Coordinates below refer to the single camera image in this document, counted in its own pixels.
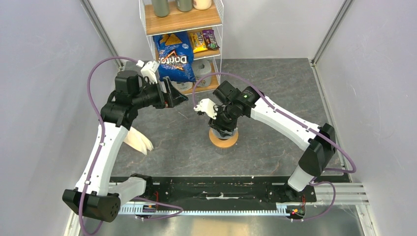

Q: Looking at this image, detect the coffee filter paper pack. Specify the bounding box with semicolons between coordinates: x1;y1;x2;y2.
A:
124;127;154;155

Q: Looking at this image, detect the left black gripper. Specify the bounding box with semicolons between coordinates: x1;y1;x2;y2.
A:
132;76;188;109

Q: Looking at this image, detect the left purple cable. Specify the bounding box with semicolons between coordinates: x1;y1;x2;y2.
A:
78;57;185;236

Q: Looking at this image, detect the right aluminium frame post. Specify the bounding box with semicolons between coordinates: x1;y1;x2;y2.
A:
310;0;354;66

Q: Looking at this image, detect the blue Doritos chip bag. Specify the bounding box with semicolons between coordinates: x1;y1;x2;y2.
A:
152;31;195;82

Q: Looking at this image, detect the round wooden dripper stand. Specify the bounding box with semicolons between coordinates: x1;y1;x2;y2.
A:
208;128;238;148

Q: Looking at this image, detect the dark candy bag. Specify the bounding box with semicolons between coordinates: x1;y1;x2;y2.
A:
202;29;220;51

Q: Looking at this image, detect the yellow candy bag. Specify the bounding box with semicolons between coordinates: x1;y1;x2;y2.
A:
189;31;208;53

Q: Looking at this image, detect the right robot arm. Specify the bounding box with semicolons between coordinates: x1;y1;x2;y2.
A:
194;81;336;201

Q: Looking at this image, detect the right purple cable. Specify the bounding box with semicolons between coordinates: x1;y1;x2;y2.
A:
192;72;357;223

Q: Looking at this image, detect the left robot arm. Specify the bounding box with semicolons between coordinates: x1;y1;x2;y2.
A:
62;70;188;222

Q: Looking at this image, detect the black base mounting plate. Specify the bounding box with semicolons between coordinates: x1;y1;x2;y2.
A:
111;176;351;212

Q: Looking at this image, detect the grey slotted cable duct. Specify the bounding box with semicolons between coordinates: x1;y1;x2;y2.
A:
119;202;302;217

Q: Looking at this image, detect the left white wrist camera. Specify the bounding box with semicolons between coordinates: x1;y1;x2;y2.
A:
136;60;160;84

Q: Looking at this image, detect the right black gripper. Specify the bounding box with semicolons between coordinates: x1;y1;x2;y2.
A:
208;103;238;137

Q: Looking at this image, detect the aluminium frame post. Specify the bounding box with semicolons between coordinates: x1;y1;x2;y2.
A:
80;0;119;57
310;0;354;66

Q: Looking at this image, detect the purple cable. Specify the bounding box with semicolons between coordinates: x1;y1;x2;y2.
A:
192;72;357;223
78;57;185;236

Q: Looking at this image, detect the white paper roll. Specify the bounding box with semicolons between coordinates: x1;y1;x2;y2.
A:
172;81;194;92

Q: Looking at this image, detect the green pump bottle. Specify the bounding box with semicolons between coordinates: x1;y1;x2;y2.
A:
151;0;170;18

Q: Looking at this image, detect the left aluminium frame post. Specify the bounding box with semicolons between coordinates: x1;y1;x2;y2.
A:
80;0;119;57

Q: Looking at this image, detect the white wire shelf rack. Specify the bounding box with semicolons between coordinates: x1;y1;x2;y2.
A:
139;0;224;95

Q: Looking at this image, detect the cream lotion bottle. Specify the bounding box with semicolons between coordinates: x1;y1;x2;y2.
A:
193;0;212;10

